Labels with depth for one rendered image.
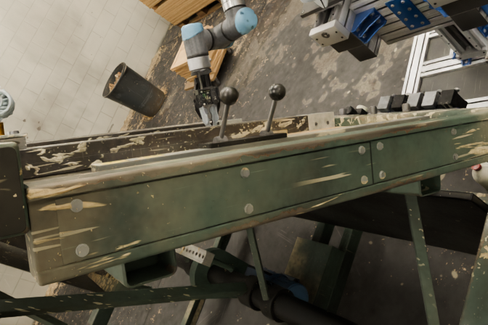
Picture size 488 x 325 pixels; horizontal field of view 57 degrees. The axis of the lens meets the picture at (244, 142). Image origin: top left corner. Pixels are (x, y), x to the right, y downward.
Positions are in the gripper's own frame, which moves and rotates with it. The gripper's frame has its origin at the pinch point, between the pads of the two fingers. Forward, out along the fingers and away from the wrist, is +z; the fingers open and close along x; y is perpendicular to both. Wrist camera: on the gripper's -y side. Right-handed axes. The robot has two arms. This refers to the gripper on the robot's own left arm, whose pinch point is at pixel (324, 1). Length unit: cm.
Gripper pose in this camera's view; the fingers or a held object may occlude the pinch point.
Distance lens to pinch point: 120.2
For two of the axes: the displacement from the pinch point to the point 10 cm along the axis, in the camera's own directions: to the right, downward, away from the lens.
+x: 5.9, -0.8, -8.1
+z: 5.0, 8.1, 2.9
